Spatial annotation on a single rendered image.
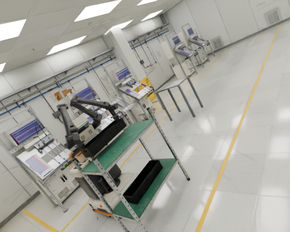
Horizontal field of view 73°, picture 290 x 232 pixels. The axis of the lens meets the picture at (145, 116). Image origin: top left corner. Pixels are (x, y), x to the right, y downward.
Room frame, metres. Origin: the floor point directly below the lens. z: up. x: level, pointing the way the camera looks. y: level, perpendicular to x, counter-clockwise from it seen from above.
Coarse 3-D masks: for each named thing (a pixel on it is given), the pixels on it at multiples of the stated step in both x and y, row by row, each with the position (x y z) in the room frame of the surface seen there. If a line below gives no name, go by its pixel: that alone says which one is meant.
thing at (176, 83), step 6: (180, 78) 4.30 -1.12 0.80; (186, 78) 4.08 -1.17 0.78; (168, 84) 4.41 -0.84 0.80; (174, 84) 4.05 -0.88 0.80; (192, 84) 4.14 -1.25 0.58; (162, 90) 4.22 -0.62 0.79; (168, 90) 4.64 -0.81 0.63; (180, 90) 3.88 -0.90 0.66; (162, 102) 4.40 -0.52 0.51; (174, 102) 4.65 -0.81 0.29; (186, 102) 3.88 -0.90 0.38; (168, 114) 4.39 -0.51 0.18; (192, 114) 3.88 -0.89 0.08
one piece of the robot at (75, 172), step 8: (72, 152) 2.63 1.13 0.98; (88, 160) 2.52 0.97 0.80; (72, 168) 2.54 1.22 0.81; (112, 168) 2.66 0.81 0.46; (80, 176) 2.37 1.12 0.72; (88, 176) 2.42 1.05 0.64; (96, 176) 2.48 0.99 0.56; (112, 176) 2.61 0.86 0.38; (80, 184) 2.49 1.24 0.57; (88, 184) 2.37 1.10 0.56; (96, 184) 2.43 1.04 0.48; (104, 184) 2.44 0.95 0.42; (88, 192) 2.45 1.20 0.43; (104, 192) 2.48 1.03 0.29
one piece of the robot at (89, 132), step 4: (92, 124) 2.49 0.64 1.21; (88, 128) 2.40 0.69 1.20; (92, 128) 2.43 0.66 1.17; (84, 132) 2.35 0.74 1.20; (88, 132) 2.39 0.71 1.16; (92, 132) 2.42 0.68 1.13; (80, 136) 2.30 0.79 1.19; (84, 136) 2.33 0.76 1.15; (88, 136) 2.37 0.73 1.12; (104, 148) 2.44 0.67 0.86; (96, 156) 2.32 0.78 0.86
